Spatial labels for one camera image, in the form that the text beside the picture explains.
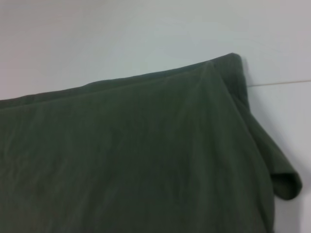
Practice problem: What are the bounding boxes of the dark green shirt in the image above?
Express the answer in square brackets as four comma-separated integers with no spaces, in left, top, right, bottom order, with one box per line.
[0,52,304,233]

